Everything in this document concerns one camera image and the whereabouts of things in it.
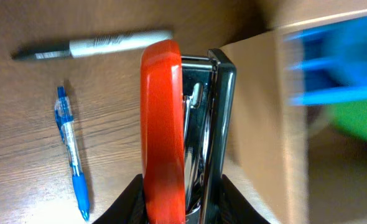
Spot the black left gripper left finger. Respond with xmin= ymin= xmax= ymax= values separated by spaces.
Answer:
xmin=93 ymin=174 xmax=148 ymax=224

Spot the cardboard box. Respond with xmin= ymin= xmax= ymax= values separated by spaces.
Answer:
xmin=223 ymin=1 xmax=367 ymax=223

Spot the blue plastic case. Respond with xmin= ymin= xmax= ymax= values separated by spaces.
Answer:
xmin=286 ymin=16 xmax=367 ymax=106

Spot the orange black stapler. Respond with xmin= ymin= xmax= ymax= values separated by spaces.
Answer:
xmin=140 ymin=40 xmax=237 ymax=223

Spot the blue pen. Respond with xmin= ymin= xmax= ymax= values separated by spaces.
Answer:
xmin=54 ymin=86 xmax=90 ymax=222

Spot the black silver marker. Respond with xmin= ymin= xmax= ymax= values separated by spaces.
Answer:
xmin=12 ymin=30 xmax=173 ymax=60

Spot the green tape roll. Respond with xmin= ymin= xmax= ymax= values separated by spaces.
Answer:
xmin=327 ymin=100 xmax=367 ymax=141

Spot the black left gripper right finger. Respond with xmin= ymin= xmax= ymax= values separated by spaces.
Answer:
xmin=219 ymin=174 xmax=269 ymax=224

